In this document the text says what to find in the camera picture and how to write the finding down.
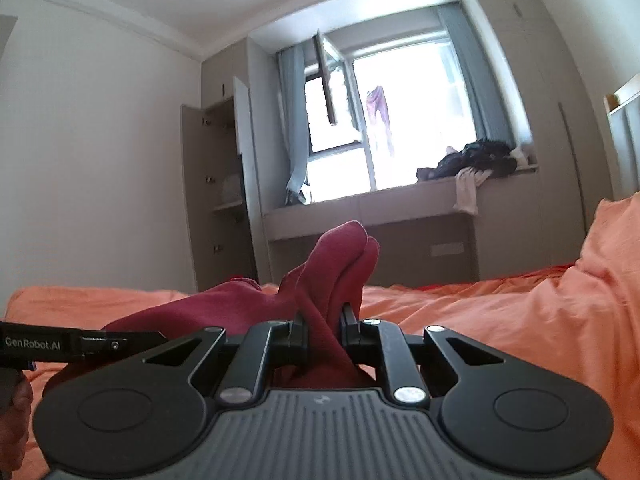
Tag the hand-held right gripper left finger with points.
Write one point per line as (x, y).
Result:
(297, 340)

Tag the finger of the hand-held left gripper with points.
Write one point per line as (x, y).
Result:
(117, 342)

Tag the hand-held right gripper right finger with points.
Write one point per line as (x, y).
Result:
(350, 335)

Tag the maroon garment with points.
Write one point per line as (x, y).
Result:
(330, 270)

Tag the pile of dark clothes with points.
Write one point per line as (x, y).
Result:
(475, 157)

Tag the person's left hand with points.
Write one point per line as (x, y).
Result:
(17, 410)

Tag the grey window bench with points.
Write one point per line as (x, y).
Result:
(390, 230)

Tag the orange blanket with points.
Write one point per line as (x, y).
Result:
(500, 320)

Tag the open grey shelf cabinet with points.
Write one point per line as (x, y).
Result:
(220, 195)

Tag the white cloth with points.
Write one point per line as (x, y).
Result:
(467, 190)

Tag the grey-blue curtain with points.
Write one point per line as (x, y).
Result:
(482, 70)
(295, 125)

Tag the window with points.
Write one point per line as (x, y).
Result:
(400, 120)

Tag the purple hanging garment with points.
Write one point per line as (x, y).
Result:
(380, 115)

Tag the open window sash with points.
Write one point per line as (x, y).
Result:
(330, 77)

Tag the tall grey wardrobe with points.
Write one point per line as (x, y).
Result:
(545, 110)

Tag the white wall socket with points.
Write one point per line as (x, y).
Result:
(448, 248)

